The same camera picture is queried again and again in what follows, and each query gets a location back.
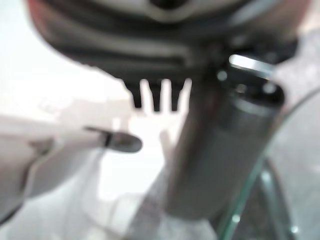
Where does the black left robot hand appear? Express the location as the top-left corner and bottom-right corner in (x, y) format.
(24, 0), (309, 219)

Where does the dark robot foot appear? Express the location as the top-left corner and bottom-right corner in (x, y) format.
(84, 126), (143, 154)

